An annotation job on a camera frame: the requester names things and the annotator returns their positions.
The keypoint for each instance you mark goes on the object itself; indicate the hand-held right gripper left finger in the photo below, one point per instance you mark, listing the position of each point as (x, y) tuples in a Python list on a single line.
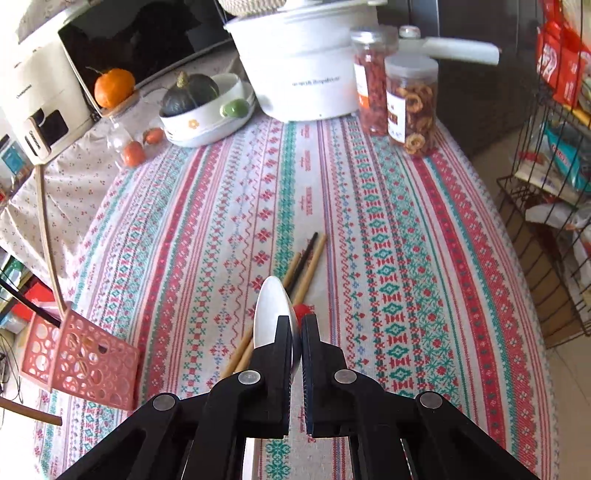
[(280, 374)]

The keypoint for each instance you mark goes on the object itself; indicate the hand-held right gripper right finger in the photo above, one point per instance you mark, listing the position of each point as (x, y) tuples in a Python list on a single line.
[(316, 383)]

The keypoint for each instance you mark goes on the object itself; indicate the red spoon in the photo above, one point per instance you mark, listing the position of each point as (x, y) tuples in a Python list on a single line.
[(301, 311)]

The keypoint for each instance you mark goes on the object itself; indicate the white spoon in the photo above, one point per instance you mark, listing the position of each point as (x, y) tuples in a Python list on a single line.
[(272, 304)]

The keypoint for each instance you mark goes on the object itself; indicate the wooden chopstick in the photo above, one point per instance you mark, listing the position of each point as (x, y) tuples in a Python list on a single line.
[(311, 267), (46, 230), (292, 270)]

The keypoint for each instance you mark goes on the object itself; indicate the pink utensil holder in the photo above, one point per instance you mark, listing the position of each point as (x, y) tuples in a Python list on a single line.
[(92, 364)]

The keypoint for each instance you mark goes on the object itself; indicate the brown wooden rod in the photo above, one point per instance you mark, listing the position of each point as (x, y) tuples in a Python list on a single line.
[(32, 413)]

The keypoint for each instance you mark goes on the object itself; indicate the red box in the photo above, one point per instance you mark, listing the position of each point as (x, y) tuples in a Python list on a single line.
[(34, 293)]

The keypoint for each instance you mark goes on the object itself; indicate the small orange fruit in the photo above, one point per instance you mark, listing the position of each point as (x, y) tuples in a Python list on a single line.
[(154, 135), (134, 154)]

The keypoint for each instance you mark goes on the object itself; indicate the small-flower print cloth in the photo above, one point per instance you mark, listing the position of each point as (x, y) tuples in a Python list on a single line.
[(78, 184)]

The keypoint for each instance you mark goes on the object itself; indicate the dark green squash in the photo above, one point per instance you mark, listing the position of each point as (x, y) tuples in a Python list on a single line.
[(189, 97)]

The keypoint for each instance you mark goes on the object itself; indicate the glass jar with wooden lid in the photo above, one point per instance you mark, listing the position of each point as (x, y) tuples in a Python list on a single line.
[(121, 129)]

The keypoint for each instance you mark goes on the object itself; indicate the jar of dried fruit rings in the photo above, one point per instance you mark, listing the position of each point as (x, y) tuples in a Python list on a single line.
[(413, 106)]

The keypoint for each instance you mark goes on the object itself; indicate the jar of red dried fruit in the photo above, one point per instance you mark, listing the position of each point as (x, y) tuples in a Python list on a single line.
[(371, 87)]

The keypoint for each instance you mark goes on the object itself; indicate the white electric pot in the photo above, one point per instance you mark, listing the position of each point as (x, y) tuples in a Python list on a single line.
[(295, 60)]

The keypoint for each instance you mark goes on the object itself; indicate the grey refrigerator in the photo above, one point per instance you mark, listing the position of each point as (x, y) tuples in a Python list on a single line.
[(485, 101)]

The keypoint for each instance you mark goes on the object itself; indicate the orange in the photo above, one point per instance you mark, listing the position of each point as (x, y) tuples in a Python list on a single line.
[(115, 87)]

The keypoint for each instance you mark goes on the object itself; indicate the blue snack packet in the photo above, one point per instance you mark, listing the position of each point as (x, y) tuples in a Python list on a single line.
[(568, 157)]

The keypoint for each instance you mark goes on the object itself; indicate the clear storage jar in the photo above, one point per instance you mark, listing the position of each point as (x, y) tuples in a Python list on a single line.
[(11, 164)]

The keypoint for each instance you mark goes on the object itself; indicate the microwave oven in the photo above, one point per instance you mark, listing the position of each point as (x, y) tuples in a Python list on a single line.
[(138, 41)]

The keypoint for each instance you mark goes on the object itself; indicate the white air fryer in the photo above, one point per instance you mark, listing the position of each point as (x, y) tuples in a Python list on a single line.
[(41, 92)]

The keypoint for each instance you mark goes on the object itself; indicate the woven lidded basket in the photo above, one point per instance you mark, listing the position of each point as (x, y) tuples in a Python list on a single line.
[(249, 5)]

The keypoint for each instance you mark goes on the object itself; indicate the red snack packets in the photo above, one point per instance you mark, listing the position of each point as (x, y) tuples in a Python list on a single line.
[(558, 60)]

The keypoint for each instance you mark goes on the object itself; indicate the branch print cloth cover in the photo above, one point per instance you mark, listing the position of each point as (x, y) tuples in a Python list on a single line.
[(46, 18)]

